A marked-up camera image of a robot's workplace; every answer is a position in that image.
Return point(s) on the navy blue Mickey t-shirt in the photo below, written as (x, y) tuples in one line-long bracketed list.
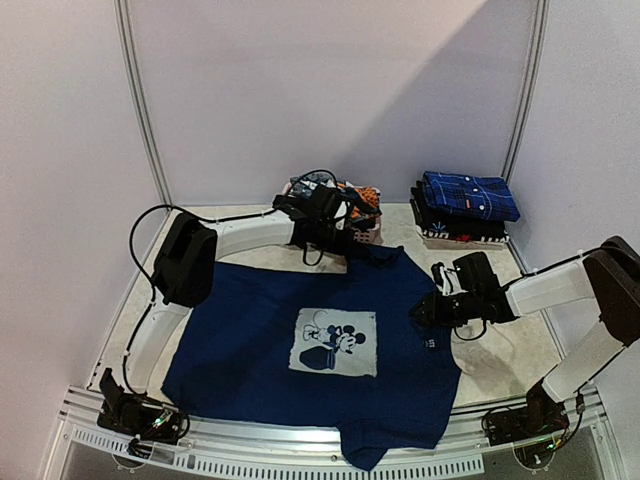
[(321, 349)]

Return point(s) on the orange patterned crumpled garment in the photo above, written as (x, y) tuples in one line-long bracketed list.
[(362, 203)]

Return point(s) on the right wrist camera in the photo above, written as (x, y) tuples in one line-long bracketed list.
[(445, 279)]

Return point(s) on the black folded printed garment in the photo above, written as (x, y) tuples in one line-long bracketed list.
[(435, 224)]

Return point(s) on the aluminium corner post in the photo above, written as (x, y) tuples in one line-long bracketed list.
[(124, 22), (531, 70)]

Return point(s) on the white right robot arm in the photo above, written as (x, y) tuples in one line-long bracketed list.
[(602, 282)]

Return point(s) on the left aluminium corner post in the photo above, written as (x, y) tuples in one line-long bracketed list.
[(124, 22)]

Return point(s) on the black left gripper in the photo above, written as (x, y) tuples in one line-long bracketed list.
[(342, 248)]

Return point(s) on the pink perforated plastic basket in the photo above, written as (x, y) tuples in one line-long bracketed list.
[(370, 232)]

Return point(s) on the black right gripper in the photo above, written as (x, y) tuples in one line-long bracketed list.
[(432, 306)]

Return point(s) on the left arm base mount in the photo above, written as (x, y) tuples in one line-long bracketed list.
[(146, 421)]

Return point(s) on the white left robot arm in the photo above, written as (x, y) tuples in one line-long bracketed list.
[(183, 269)]

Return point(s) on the aluminium front rail frame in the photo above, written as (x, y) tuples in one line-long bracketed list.
[(235, 450)]

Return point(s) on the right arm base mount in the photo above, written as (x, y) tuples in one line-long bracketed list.
[(537, 430)]

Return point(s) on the right aluminium corner post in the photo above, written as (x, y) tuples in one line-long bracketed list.
[(531, 70)]

